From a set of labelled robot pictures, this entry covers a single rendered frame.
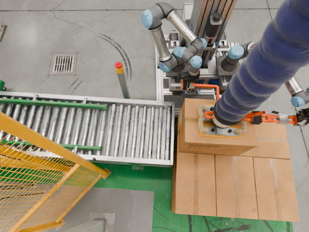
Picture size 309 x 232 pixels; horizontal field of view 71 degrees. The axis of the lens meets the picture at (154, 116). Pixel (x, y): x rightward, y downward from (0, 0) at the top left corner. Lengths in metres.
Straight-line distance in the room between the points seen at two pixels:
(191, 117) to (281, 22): 1.14
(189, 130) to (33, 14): 3.42
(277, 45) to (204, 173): 1.62
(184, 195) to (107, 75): 2.01
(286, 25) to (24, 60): 3.55
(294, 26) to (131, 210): 2.45
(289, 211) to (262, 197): 0.27
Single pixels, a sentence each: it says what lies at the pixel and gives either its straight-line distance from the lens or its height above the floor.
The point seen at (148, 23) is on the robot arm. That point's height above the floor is 1.58.
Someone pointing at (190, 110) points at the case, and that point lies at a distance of 1.91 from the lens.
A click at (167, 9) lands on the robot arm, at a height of 1.60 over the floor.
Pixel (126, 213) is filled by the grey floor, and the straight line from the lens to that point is 2.85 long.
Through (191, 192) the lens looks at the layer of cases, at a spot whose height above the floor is 0.54.
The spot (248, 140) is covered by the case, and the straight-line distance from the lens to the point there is 1.97.
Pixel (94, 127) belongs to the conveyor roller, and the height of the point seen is 0.55.
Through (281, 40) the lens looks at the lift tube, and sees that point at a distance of 1.00.
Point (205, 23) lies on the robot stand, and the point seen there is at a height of 1.44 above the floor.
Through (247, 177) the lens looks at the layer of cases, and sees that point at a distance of 2.48.
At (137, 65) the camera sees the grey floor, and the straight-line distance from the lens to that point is 3.39.
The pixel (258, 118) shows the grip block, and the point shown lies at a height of 1.22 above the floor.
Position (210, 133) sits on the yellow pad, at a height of 1.10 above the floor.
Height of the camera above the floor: 2.82
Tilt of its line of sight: 70 degrees down
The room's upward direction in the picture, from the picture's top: 2 degrees clockwise
